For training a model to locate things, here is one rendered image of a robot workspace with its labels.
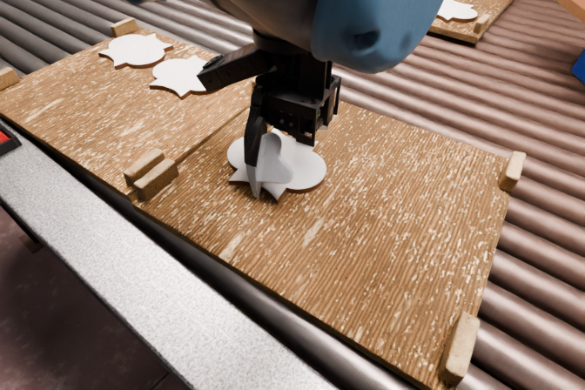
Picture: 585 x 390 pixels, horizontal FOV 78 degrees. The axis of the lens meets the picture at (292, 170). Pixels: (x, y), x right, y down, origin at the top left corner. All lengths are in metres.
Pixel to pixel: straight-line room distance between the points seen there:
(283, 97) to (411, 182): 0.22
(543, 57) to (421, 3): 0.82
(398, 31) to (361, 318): 0.29
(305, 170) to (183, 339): 0.25
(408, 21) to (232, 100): 0.50
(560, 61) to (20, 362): 1.76
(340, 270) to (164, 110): 0.40
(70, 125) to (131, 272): 0.30
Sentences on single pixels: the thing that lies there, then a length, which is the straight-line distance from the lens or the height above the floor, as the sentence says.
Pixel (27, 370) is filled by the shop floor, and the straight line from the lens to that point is 1.60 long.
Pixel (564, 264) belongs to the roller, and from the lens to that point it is 0.54.
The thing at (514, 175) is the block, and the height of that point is 0.96.
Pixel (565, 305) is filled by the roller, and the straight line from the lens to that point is 0.51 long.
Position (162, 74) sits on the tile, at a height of 0.95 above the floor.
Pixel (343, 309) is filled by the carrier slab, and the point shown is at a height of 0.94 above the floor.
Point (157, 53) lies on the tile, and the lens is 0.80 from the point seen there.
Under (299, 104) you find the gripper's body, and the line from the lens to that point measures 0.38.
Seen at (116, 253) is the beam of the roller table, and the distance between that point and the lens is 0.49.
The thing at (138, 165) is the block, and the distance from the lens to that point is 0.51.
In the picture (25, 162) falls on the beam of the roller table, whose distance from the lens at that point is 0.68.
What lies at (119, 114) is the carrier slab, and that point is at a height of 0.94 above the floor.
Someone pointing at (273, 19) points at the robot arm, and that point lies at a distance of 0.17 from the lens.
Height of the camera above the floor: 1.29
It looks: 45 degrees down
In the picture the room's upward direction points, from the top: straight up
